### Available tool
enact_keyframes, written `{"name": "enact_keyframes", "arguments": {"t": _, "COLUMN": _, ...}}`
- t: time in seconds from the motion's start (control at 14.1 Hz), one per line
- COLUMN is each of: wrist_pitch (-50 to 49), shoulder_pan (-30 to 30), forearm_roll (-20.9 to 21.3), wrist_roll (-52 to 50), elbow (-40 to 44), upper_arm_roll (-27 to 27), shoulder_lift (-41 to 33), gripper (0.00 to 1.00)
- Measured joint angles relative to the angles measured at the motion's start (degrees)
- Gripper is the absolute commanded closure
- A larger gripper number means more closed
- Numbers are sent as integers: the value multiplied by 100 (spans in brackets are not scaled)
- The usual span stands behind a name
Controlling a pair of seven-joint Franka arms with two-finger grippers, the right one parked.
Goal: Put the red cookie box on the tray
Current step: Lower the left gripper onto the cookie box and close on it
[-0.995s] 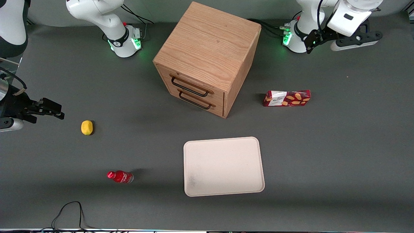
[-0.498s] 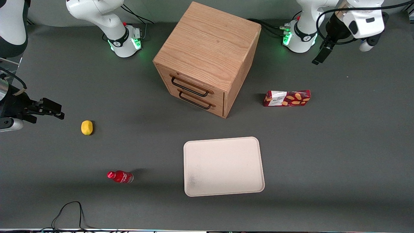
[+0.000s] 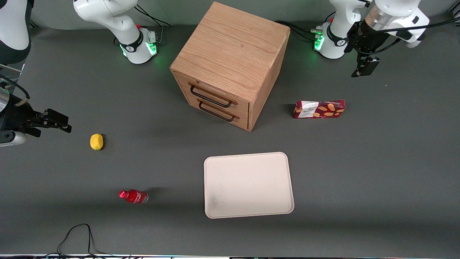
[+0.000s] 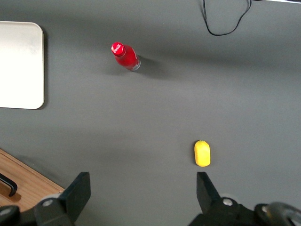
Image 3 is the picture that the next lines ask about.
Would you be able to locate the yellow lemon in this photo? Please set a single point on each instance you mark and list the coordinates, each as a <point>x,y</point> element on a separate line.
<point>96,141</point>

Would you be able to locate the wooden drawer front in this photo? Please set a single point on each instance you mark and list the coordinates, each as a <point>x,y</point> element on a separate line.
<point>230,120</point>
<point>215,91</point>

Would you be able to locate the right wrist camera housing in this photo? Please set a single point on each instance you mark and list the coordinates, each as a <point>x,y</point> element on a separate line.
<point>12,139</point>

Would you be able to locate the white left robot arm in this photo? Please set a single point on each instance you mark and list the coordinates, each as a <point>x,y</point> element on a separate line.
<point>337,21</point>

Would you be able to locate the wooden drawer cabinet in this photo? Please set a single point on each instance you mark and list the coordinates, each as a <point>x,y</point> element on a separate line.
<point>230,46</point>

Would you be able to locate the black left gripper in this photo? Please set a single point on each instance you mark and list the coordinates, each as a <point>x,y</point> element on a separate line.
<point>370,41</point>

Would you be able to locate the white plastic tray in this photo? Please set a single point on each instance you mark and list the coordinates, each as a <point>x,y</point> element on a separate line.
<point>248,185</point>

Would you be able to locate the red soda bottle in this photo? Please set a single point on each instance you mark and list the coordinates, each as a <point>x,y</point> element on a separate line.
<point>134,196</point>

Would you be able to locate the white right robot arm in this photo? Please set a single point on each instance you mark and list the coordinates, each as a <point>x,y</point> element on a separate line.
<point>107,14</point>

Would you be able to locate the red cookie box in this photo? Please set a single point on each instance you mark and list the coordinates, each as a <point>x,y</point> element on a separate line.
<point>323,109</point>

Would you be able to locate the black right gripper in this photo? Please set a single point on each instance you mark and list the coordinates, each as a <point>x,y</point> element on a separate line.
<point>16,116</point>

